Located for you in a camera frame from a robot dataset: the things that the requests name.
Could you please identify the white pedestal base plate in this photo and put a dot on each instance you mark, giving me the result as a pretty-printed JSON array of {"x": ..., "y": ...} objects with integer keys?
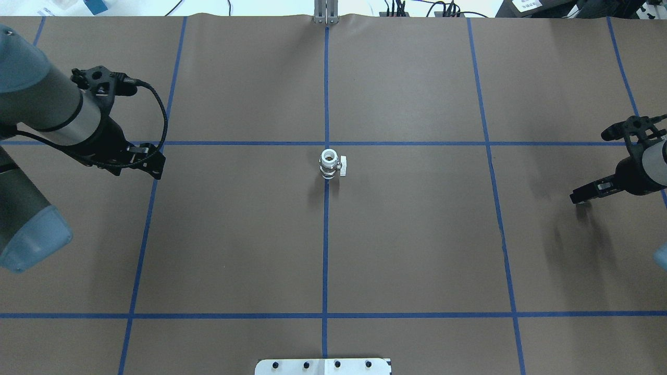
[{"x": 324, "y": 366}]

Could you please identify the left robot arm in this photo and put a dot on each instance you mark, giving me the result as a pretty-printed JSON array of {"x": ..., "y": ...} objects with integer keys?
[{"x": 72, "y": 115}]

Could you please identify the left camera mount bracket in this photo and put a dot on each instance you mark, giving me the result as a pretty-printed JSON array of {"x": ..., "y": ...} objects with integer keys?
[{"x": 103, "y": 85}]

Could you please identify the teal box on bench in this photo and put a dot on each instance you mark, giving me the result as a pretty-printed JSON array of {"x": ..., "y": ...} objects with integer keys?
[{"x": 96, "y": 7}]

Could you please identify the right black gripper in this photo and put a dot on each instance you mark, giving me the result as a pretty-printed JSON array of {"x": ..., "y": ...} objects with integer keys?
[{"x": 630, "y": 174}]

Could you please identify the brown paper table cover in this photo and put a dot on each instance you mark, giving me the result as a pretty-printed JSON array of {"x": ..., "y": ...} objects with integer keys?
[{"x": 451, "y": 246}]

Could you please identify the white PPR valve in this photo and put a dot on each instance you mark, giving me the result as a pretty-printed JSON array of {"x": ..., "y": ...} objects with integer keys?
[{"x": 332, "y": 164}]

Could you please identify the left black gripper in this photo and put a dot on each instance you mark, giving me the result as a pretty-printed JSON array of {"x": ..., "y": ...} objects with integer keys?
[{"x": 111, "y": 138}]

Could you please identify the aluminium frame post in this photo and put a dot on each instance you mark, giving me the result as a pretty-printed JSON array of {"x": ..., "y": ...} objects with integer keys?
[{"x": 326, "y": 12}]

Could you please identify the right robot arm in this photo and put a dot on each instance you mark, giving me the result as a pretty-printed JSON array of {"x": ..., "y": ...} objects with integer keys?
[{"x": 653, "y": 162}]

